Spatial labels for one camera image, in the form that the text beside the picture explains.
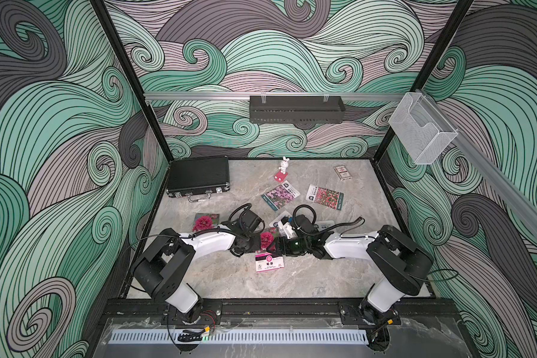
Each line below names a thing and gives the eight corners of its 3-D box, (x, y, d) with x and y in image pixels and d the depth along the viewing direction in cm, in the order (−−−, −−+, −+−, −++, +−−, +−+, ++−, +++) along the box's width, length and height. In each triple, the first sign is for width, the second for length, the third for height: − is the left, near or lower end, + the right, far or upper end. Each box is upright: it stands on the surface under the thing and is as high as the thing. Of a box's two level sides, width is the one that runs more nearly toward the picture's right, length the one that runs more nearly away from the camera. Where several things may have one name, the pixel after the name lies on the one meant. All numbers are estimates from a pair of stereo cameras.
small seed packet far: (341, 180, 114) (342, 177, 112) (334, 169, 119) (335, 166, 118) (349, 179, 115) (351, 176, 113) (342, 167, 120) (343, 164, 118)
